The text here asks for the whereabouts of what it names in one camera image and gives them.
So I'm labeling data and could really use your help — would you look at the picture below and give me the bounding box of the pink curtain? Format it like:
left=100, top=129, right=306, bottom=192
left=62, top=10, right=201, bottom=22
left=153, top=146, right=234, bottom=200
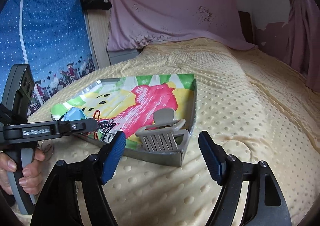
left=286, top=0, right=320, bottom=89

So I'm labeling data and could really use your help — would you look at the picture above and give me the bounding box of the light wooden cabinet side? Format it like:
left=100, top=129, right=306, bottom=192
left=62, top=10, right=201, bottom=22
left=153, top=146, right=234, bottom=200
left=82, top=0, right=113, bottom=69

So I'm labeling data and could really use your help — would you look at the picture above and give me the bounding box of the blue printed fabric wardrobe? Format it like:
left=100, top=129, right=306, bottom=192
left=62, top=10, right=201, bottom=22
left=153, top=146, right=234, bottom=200
left=0, top=0, right=98, bottom=116

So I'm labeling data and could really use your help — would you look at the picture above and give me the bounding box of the blue wrist watch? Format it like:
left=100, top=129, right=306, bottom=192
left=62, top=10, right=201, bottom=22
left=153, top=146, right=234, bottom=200
left=51, top=106, right=87, bottom=126

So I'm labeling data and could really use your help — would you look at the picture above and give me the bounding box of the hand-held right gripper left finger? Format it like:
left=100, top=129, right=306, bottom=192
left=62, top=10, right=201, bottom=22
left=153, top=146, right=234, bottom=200
left=30, top=130, right=127, bottom=226

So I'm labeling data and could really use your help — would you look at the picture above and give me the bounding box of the black hair clip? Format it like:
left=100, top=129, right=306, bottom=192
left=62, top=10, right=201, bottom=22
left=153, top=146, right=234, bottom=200
left=100, top=119, right=117, bottom=142

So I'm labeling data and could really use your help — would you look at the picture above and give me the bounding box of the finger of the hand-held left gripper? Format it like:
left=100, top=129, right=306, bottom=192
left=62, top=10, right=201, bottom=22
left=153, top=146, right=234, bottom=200
left=59, top=118, right=100, bottom=135

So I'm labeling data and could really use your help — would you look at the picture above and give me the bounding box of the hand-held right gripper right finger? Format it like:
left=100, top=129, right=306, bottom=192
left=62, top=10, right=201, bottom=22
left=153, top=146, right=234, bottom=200
left=198, top=131, right=292, bottom=226

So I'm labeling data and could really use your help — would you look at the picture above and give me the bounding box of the pink hanging sheet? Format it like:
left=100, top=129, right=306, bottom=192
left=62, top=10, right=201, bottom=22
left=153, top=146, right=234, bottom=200
left=107, top=0, right=259, bottom=52

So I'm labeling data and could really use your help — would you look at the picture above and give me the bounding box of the grey tray with colourful picture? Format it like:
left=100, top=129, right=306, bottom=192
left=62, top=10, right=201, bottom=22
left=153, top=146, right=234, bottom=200
left=50, top=73, right=198, bottom=168

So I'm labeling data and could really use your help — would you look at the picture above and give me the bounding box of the yellow dotted blanket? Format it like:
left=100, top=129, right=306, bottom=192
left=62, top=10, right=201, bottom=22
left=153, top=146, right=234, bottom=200
left=26, top=37, right=320, bottom=226

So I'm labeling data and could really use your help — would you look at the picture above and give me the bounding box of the grey hair claw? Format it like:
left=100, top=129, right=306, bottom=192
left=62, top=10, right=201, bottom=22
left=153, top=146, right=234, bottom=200
left=135, top=109, right=189, bottom=153

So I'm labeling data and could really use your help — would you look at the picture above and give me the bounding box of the grey storage box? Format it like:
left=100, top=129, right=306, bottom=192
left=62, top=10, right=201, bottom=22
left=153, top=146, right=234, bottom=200
left=107, top=48, right=142, bottom=66

